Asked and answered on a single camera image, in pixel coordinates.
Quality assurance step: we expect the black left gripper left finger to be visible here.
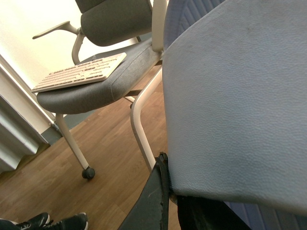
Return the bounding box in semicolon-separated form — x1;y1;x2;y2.
119;152;169;230

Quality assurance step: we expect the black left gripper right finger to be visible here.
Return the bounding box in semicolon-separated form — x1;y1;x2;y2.
177;195;250;230

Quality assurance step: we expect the light blue slide sandal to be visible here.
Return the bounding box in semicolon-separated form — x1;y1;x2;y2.
163;0;307;230

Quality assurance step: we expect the black sneaker right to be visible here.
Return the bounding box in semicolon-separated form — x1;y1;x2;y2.
43;212;89;230

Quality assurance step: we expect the black sneaker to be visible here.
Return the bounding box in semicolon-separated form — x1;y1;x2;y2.
16;212;50;230
43;212;89;230

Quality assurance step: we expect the black sneaker left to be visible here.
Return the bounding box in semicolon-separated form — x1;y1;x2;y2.
16;212;50;230

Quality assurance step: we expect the white keyboard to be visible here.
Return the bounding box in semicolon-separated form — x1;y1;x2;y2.
31;52;127;93

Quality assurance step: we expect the grey white office chair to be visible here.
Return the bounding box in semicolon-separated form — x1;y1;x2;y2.
32;0;168;180

